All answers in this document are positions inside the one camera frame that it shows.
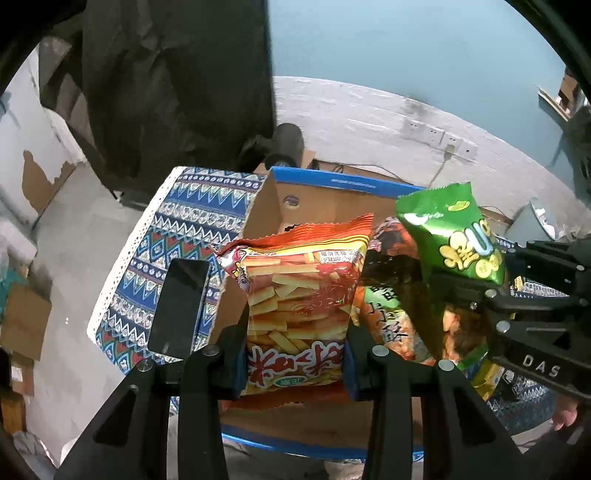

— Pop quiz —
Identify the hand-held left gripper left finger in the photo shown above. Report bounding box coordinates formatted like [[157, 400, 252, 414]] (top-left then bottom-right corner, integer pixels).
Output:
[[54, 318, 252, 480]]

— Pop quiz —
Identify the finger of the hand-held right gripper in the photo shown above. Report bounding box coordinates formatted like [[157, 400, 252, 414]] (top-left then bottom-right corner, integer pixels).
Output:
[[427, 271, 514, 320], [495, 237, 591, 297]]

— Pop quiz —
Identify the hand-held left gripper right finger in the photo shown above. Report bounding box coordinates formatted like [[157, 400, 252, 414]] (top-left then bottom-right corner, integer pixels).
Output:
[[344, 323, 533, 480]]

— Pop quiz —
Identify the orange and green snack bag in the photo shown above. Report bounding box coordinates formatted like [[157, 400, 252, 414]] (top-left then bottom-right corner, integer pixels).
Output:
[[355, 217, 505, 403]]

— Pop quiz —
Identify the blue-rimmed cardboard box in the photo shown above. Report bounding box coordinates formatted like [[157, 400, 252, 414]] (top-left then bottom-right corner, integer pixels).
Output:
[[210, 166, 428, 457]]

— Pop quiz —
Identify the red fries snack bag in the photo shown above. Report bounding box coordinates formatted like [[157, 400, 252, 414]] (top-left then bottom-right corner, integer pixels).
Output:
[[213, 213, 374, 411]]

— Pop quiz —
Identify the person's right hand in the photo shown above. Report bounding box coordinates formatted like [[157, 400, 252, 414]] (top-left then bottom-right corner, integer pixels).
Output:
[[551, 397, 581, 432]]

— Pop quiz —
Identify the grey waste bin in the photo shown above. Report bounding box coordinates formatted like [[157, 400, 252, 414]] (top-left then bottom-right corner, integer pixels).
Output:
[[503, 198, 566, 244]]

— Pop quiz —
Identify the black smartphone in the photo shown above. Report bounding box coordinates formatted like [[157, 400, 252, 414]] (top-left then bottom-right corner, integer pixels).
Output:
[[147, 258, 211, 361]]

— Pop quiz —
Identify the blue patterned tablecloth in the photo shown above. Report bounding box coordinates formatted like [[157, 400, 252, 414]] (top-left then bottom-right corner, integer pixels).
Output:
[[88, 166, 573, 437]]

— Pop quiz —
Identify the wooden window sill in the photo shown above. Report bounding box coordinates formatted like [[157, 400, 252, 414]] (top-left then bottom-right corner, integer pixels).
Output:
[[538, 87, 575, 121]]

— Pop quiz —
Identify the flat cardboard box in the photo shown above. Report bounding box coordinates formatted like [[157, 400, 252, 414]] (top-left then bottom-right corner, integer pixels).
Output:
[[0, 281, 52, 361]]

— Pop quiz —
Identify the black softbox cloth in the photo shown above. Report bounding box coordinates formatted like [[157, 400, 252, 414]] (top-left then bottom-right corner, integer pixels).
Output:
[[0, 0, 279, 197]]

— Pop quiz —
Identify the beige power cable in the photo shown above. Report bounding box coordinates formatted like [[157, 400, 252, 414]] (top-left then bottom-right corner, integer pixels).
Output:
[[426, 145, 457, 189]]

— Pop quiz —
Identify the black floor cable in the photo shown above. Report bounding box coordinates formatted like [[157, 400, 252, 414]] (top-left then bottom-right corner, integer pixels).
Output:
[[312, 159, 430, 189]]

